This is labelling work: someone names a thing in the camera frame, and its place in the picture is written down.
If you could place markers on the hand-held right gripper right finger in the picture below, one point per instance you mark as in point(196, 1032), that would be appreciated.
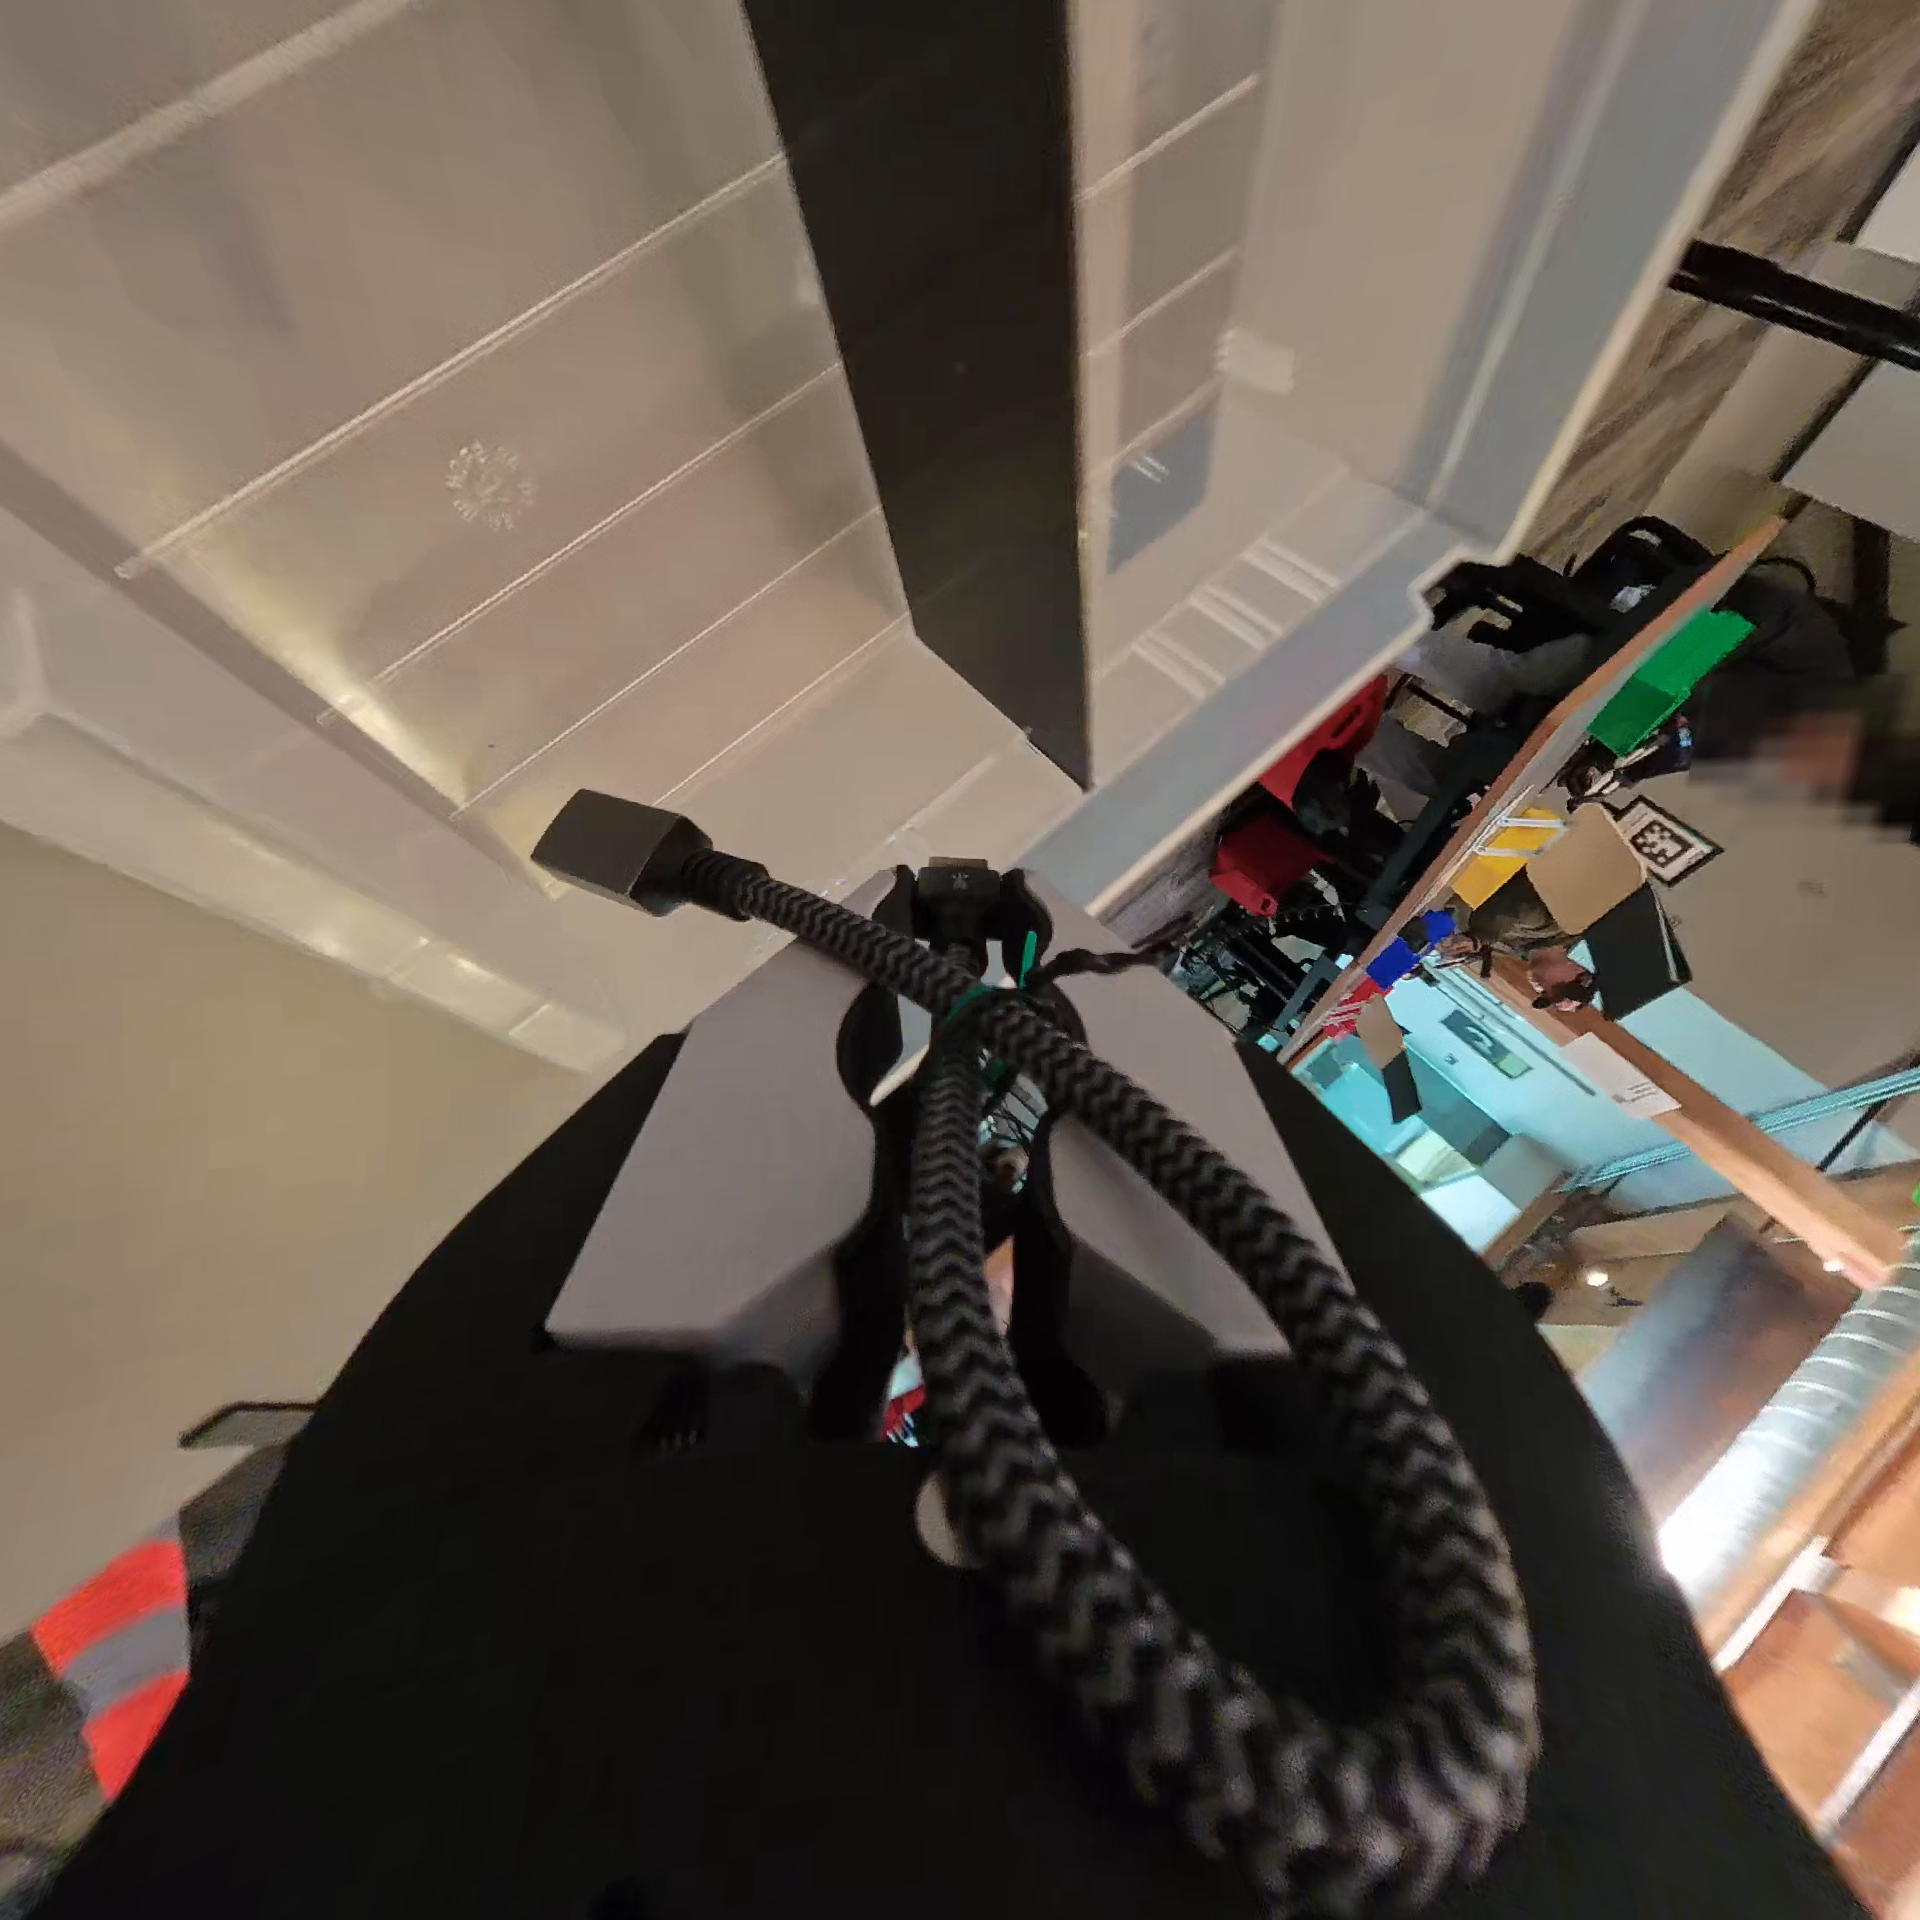
point(1156, 1289)

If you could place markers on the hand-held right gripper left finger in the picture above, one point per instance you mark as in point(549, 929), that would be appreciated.
point(704, 1200)

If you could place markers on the clear plastic bin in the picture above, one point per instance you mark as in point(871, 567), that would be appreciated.
point(452, 376)

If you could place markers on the yellow bin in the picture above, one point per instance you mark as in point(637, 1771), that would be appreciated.
point(1501, 879)

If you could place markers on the tan cardboard sheet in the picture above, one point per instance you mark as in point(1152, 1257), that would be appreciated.
point(1583, 870)

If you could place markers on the printed marker sign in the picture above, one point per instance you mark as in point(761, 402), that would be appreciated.
point(1670, 845)

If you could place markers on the red grey striped object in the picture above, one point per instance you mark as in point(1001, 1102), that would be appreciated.
point(106, 1635)

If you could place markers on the green bin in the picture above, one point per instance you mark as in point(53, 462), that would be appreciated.
point(1673, 675)

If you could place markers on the black divider plate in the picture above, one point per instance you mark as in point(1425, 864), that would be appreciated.
point(961, 376)

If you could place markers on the flexible silver duct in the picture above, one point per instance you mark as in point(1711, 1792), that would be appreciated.
point(1800, 1395)

